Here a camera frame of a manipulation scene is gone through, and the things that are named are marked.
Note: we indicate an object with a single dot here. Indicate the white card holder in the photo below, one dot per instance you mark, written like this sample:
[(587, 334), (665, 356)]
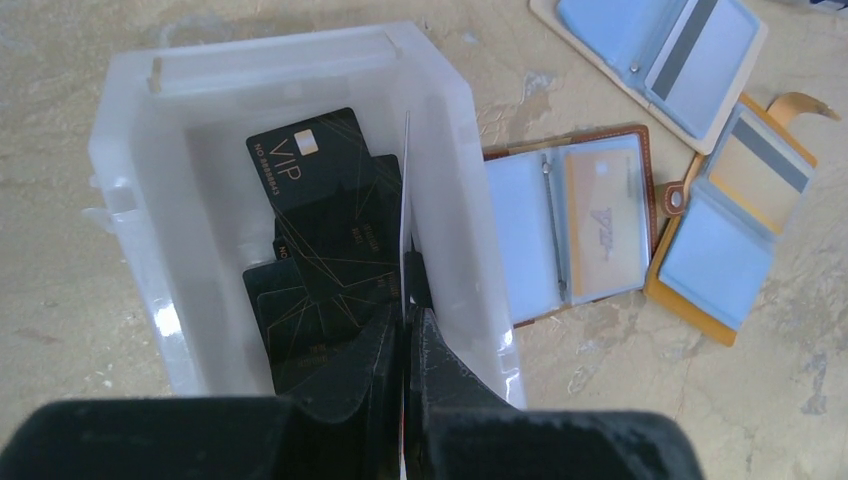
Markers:
[(686, 62)]

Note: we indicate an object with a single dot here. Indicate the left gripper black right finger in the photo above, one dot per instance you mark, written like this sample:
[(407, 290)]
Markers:
[(456, 427)]

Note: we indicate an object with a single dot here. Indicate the orange card holder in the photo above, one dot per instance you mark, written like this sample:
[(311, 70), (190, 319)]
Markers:
[(726, 216)]

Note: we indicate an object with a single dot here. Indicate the black object in box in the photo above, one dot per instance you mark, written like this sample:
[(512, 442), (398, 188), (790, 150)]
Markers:
[(336, 213)]

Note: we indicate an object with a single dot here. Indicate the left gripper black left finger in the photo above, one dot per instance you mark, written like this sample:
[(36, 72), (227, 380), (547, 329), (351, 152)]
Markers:
[(339, 423)]

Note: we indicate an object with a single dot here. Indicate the brown open card holder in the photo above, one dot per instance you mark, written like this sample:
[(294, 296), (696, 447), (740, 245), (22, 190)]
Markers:
[(528, 190)]

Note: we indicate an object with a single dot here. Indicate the gold card in brown holder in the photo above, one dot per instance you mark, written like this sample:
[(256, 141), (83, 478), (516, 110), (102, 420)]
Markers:
[(607, 222)]

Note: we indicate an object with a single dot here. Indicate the small white square box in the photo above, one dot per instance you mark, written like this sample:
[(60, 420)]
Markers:
[(264, 193)]

